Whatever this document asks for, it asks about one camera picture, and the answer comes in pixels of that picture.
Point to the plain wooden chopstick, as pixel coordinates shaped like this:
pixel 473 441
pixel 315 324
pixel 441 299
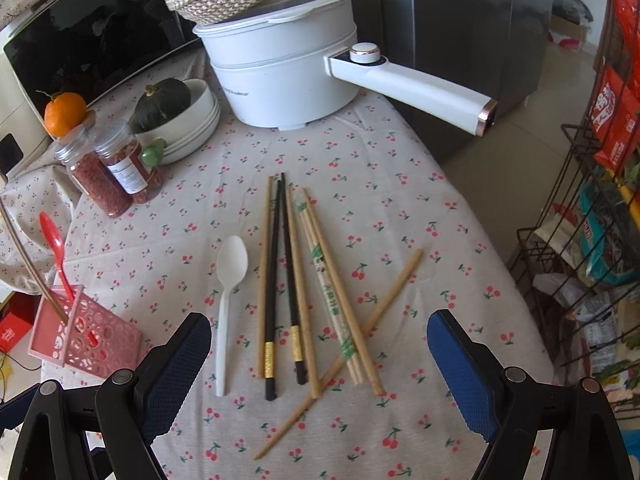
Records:
pixel 265 229

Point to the teal snack bag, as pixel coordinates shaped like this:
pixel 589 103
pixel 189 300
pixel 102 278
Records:
pixel 610 237

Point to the stacked white bowls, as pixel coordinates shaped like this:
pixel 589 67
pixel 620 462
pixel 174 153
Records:
pixel 187 132

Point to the pink plastic utensil basket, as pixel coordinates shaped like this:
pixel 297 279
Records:
pixel 94 340

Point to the cherry print tablecloth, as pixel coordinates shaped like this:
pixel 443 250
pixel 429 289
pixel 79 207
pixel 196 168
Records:
pixel 404 241

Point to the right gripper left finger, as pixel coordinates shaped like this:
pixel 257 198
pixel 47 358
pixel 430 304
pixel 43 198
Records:
pixel 134 407

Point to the red plastic spoon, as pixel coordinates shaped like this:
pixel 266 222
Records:
pixel 54 239

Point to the black microwave oven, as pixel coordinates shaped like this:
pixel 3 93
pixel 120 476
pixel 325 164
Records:
pixel 91 46

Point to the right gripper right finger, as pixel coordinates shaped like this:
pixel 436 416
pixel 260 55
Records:
pixel 504 405

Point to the red snack bag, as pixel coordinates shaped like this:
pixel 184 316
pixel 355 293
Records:
pixel 614 118

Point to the small green jar lid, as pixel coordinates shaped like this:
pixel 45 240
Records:
pixel 152 155

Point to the dark green squash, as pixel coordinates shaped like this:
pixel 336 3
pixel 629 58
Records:
pixel 159 104

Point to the spice jar red granules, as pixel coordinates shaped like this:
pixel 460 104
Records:
pixel 75 152

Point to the long wooden chopstick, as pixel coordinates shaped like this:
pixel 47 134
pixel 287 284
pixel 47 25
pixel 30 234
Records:
pixel 349 314

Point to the labelled spice jar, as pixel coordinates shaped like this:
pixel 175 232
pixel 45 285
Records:
pixel 120 151

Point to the grey refrigerator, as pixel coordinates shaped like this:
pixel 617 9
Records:
pixel 495 47

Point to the black wire rack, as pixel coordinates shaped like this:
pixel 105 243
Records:
pixel 588 328

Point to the orange tangerine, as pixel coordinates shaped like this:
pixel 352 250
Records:
pixel 64 111

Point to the white electric cooking pot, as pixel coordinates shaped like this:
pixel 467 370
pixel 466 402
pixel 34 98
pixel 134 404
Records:
pixel 285 63

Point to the white plastic spoon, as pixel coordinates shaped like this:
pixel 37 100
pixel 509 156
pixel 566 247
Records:
pixel 231 266

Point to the paper chopstick pair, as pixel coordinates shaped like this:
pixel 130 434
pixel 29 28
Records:
pixel 335 314

